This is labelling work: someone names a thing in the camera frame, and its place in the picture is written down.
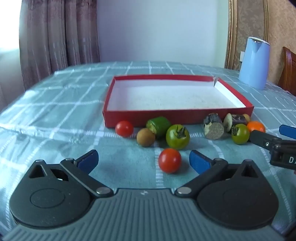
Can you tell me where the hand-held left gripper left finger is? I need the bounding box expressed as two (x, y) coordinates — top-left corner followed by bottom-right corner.
(28, 149), (114, 198)

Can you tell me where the wooden chair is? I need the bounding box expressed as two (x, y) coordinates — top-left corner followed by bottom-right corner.
(277, 46), (296, 96)

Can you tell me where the red cherry tomato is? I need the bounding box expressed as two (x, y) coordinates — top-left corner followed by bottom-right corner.
(115, 120), (134, 138)
(158, 148), (182, 174)

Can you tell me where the green cucumber piece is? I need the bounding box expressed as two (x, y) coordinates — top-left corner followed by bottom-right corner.
(146, 116), (172, 139)

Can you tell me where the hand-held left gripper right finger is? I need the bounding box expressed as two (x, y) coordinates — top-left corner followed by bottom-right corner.
(174, 149), (260, 198)

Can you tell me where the blue electric kettle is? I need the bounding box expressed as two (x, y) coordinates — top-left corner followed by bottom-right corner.
(238, 37), (270, 90)

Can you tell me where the orange tangerine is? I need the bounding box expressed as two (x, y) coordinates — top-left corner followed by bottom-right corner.
(246, 121), (266, 133)

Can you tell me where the small green tomato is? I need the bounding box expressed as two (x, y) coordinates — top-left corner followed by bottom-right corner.
(231, 123), (250, 145)

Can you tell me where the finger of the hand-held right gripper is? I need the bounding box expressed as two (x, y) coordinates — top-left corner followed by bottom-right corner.
(249, 130), (281, 151)
(279, 125), (296, 140)

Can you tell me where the large green tomato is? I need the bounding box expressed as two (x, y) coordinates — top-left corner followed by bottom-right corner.
(166, 124), (190, 150)

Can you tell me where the white sheer curtain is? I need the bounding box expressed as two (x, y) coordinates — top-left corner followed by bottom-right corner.
(0, 46), (26, 112)

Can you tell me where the red cardboard box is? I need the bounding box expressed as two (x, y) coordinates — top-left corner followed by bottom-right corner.
(102, 75), (254, 128)

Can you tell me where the brown patterned curtain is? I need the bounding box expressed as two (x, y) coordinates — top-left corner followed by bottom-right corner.
(18, 0), (101, 91)

